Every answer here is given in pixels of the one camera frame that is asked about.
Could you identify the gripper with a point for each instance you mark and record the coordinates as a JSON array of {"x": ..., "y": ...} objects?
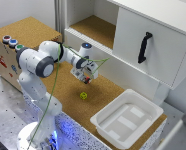
[{"x": 85, "y": 69}]

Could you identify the pink block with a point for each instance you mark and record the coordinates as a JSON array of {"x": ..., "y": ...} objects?
[{"x": 87, "y": 80}]

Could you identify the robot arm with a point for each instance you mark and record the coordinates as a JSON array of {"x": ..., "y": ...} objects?
[{"x": 34, "y": 63}]

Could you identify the yellow block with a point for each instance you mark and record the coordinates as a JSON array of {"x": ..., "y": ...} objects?
[{"x": 83, "y": 95}]

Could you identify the white cabinet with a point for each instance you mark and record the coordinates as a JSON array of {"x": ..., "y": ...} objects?
[{"x": 126, "y": 43}]

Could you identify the white plastic box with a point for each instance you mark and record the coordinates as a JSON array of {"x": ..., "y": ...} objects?
[{"x": 128, "y": 118}]

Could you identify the white sliding door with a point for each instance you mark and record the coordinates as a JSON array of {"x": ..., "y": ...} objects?
[{"x": 149, "y": 46}]

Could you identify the green button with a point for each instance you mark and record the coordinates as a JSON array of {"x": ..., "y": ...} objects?
[{"x": 19, "y": 47}]

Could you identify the wooden drawer box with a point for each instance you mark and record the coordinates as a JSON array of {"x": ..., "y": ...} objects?
[{"x": 16, "y": 43}]

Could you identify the blue button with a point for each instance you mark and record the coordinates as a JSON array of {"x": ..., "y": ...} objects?
[{"x": 13, "y": 42}]

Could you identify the red button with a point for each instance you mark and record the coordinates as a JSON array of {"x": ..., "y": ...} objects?
[{"x": 6, "y": 39}]

